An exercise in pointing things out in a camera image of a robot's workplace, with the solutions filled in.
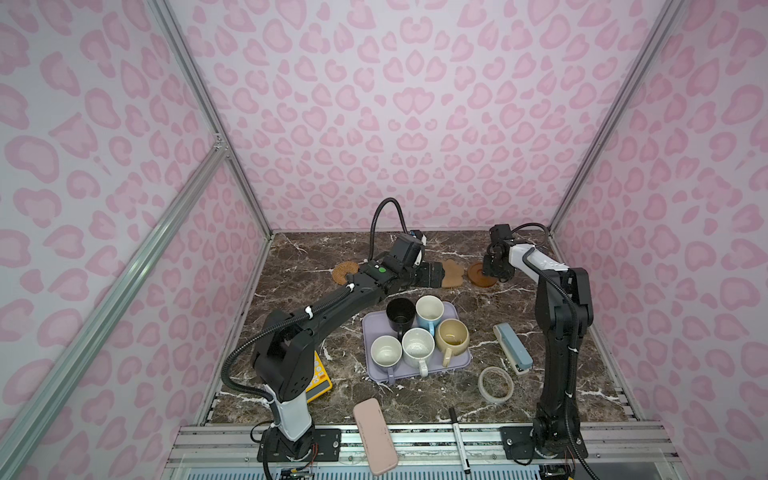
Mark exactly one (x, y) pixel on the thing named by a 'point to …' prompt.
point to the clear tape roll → (495, 384)
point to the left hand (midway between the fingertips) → (435, 267)
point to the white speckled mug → (418, 345)
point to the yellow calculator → (321, 381)
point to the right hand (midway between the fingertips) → (495, 268)
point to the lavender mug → (386, 352)
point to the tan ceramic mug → (452, 337)
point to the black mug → (400, 313)
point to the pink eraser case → (377, 441)
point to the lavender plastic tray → (375, 324)
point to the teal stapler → (514, 350)
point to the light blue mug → (429, 311)
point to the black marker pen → (459, 441)
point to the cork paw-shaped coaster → (453, 274)
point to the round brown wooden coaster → (477, 278)
